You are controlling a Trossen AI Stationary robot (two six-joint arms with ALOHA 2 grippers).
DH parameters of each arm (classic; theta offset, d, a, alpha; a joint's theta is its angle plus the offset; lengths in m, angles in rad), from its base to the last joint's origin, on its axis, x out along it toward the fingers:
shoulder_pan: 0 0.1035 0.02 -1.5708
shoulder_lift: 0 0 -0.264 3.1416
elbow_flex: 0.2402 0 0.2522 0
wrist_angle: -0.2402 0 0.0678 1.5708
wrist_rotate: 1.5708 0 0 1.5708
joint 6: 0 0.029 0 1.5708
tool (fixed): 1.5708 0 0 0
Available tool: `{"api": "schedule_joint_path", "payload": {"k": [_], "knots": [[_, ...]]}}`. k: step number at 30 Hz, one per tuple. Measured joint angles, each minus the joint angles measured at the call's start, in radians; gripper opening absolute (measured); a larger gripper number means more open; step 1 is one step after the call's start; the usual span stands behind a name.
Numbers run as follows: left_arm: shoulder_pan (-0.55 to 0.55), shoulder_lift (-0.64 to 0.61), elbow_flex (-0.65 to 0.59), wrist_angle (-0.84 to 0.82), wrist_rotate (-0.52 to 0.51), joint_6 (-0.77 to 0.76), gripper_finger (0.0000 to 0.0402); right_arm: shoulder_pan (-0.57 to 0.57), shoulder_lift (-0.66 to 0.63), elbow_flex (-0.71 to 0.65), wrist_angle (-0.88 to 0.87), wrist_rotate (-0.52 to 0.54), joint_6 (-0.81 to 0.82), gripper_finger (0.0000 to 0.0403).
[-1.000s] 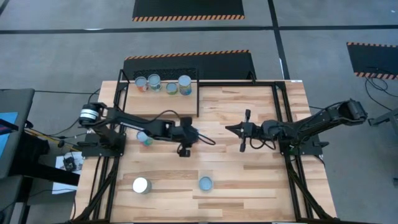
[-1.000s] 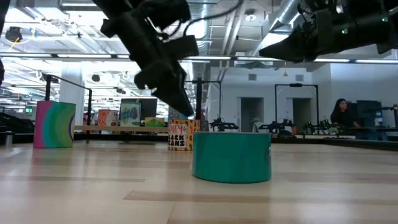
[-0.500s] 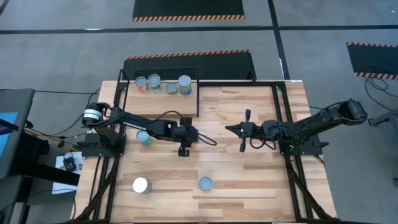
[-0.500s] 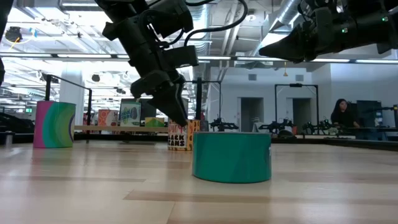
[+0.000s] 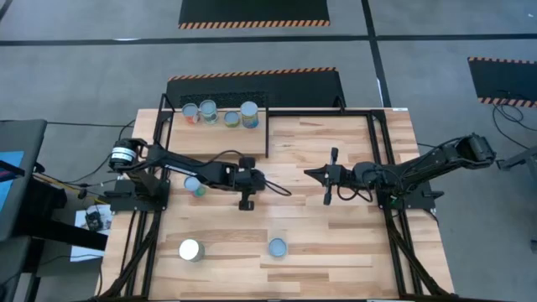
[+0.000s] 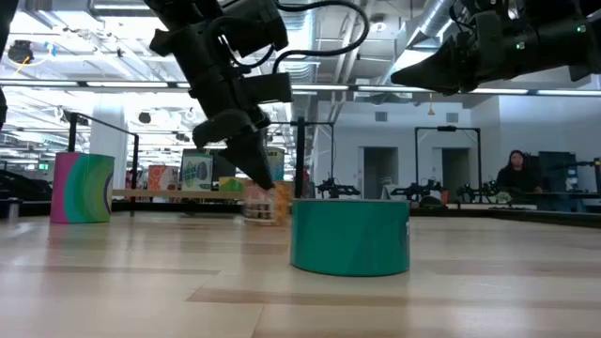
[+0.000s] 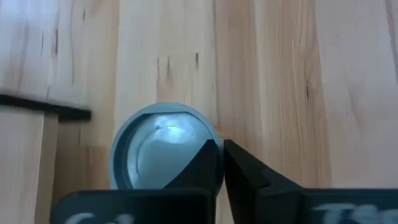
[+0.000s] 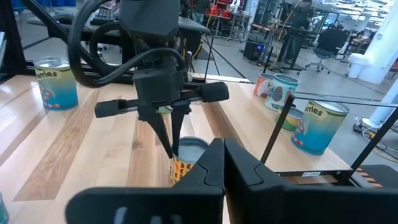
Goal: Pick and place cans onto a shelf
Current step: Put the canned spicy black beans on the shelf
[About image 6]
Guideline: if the short teal can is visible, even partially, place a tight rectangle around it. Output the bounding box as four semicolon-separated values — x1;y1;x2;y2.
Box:
289;197;412;278

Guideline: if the black camera cable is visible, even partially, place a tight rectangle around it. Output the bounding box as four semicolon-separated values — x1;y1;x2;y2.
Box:
208;0;371;76

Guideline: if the pale pink orange can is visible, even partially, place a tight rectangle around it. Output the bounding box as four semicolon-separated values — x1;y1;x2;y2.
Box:
241;180;295;226

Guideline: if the small green yellow can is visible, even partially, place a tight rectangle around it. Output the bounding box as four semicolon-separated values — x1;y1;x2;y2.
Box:
218;176;250;192

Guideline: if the white pillar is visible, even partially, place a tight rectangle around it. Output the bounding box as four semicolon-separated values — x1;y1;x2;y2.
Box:
88;100;131;192

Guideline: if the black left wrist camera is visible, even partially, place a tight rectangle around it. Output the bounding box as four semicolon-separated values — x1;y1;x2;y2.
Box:
220;0;289;58

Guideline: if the pink green labelled can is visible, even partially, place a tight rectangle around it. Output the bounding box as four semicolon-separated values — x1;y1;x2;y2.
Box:
49;150;116;225

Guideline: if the background black rig frame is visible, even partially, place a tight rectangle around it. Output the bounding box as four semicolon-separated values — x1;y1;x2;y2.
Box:
414;125;482;204

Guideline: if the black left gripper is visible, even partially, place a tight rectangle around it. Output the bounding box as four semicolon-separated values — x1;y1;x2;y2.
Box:
149;18;293;192

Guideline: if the black ceiling-hung device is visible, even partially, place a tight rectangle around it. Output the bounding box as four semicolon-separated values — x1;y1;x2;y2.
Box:
7;39;37;66

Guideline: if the orange white labelled can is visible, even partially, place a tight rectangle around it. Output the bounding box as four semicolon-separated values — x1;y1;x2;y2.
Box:
147;163;180;192

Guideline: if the person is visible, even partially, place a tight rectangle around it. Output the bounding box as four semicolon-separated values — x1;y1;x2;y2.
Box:
496;149;546;194

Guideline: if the white green labelled can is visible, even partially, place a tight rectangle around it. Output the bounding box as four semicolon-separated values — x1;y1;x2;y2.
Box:
179;152;215;192

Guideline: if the LED light bar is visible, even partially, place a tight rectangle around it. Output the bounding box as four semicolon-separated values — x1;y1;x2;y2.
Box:
0;78;601;98

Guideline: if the black metal rig frame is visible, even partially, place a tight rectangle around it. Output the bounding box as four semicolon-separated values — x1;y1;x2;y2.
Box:
0;111;601;230

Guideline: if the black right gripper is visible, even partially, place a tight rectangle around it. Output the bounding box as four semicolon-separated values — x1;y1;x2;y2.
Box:
392;11;527;94

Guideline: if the silver ventilation duct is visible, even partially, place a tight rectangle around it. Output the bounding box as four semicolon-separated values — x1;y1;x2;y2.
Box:
380;0;470;90
276;0;320;85

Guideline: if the dark equipment rack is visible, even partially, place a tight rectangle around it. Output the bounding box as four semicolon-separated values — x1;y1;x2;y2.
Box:
537;149;601;212

